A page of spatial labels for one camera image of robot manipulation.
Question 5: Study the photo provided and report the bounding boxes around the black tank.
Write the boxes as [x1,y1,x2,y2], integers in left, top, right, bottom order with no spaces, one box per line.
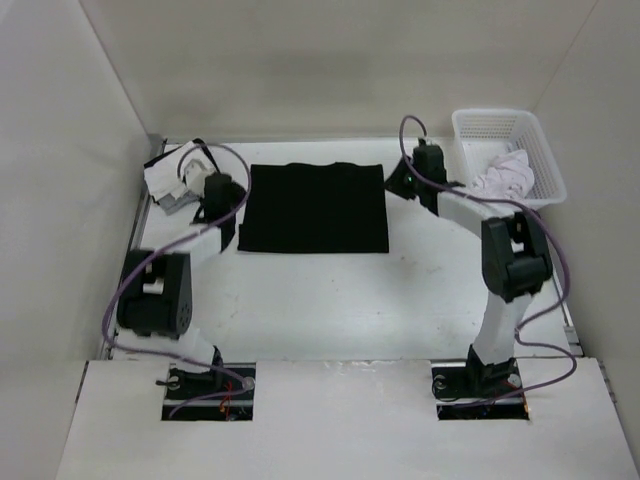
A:
[144,138,219,170]
[238,162,390,254]

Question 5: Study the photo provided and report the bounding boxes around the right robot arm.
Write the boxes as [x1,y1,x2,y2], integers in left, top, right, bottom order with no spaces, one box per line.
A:
[384,139,553,401]

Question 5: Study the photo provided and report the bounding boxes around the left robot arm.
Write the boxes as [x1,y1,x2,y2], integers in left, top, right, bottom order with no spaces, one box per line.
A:
[112,173,247,399]

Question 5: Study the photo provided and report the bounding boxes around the white folded tank top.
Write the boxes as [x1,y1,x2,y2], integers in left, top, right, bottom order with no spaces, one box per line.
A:
[144,141,196,202]

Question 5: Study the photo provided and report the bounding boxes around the grey folded tank top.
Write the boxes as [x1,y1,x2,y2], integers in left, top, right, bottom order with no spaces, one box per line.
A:
[156,191,199,216]

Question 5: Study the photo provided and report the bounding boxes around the black folded tank top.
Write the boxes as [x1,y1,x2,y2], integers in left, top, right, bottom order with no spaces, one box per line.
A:
[144,138,219,170]

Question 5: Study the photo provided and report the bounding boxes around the white plastic basket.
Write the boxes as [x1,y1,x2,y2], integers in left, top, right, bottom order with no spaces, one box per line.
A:
[451,108,567,210]

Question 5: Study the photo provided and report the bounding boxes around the pink white garment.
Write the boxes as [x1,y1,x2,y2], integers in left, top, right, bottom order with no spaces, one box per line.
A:
[470,149,535,201]

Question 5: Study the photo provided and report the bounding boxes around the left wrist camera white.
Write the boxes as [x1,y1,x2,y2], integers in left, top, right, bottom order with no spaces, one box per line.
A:
[183,159,213,197]

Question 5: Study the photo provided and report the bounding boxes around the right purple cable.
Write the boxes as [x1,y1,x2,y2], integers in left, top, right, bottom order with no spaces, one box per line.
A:
[398,114,579,406]

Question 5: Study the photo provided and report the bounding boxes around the purple cable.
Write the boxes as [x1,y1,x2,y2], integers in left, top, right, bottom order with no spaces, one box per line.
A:
[398,114,579,406]
[102,143,254,421]

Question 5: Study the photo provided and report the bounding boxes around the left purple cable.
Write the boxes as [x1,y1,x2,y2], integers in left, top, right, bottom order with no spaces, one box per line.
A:
[102,143,254,421]

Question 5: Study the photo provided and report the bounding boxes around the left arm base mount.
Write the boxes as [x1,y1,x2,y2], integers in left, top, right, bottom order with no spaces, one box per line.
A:
[156,363,257,422]

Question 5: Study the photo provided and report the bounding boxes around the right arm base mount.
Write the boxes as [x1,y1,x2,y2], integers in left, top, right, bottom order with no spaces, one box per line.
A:
[431,348,529,421]

